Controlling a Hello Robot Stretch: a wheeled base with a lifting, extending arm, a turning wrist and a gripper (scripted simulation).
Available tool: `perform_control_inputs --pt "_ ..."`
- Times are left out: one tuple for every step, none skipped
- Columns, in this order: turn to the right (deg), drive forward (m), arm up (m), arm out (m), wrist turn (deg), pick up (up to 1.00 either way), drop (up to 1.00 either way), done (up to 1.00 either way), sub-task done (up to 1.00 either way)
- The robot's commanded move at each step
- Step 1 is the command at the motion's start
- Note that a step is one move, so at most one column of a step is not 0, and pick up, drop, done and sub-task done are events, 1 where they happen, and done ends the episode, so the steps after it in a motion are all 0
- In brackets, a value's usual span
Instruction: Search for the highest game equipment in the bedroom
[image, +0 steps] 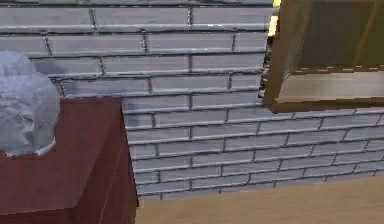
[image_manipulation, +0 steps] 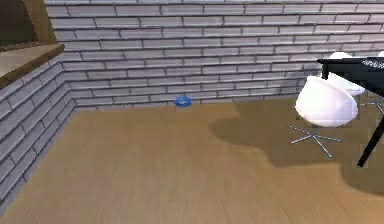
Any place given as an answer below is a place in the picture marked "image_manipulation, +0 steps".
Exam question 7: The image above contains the black table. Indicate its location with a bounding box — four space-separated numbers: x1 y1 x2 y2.
316 57 384 168

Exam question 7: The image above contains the white egg chair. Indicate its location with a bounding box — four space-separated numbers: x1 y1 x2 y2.
287 75 360 159
327 51 384 116

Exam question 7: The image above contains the grey mesh item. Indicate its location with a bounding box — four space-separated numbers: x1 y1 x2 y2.
361 58 384 70

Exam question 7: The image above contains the blue round floor robot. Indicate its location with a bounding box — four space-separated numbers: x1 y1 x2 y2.
173 94 193 109

